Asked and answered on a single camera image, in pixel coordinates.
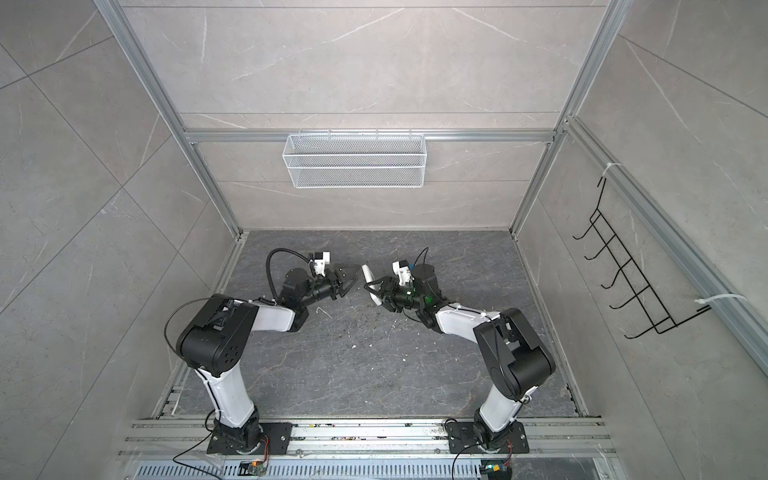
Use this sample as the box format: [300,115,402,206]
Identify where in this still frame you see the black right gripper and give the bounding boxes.
[366,277,427,313]

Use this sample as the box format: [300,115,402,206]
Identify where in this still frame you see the white remote control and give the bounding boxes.
[362,264,383,306]

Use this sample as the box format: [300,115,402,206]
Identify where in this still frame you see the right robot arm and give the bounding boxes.
[362,260,556,452]

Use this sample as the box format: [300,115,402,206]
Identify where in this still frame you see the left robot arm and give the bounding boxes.
[175,264,361,454]

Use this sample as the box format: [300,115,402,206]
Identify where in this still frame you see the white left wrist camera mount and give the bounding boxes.
[308,251,331,277]

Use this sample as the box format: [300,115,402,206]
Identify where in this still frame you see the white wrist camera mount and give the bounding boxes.
[308,251,331,277]
[392,260,413,288]

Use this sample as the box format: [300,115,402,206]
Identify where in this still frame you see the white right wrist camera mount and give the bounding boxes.
[392,260,413,288]

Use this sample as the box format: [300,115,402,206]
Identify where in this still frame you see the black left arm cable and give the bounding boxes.
[265,247,312,301]

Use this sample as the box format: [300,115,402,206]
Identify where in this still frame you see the white wire mesh basket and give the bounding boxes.
[282,133,428,189]

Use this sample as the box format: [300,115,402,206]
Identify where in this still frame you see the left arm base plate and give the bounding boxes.
[206,422,293,455]

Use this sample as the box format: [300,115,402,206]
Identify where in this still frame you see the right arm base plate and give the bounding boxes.
[443,418,530,455]

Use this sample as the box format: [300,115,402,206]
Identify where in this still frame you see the aluminium front rail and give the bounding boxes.
[116,416,616,460]

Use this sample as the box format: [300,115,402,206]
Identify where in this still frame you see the black wire hook rack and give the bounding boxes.
[572,177,712,340]

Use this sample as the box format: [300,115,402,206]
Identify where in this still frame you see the left aluminium frame post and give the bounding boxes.
[94,0,242,239]

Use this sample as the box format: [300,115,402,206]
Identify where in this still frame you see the aluminium corner frame post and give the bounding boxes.
[509,0,634,240]

